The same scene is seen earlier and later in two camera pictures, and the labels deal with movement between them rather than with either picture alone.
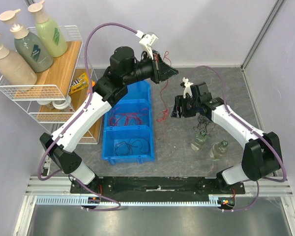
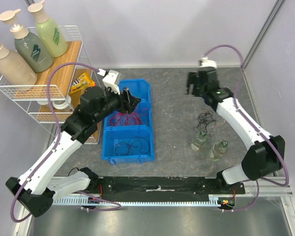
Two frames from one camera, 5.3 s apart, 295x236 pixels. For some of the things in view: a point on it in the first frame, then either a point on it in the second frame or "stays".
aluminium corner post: (247, 60) stays
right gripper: (185, 106) -> (199, 80)
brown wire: (123, 148) stays
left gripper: (161, 71) -> (132, 101)
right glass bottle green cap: (218, 150) stays
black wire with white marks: (203, 123) stays
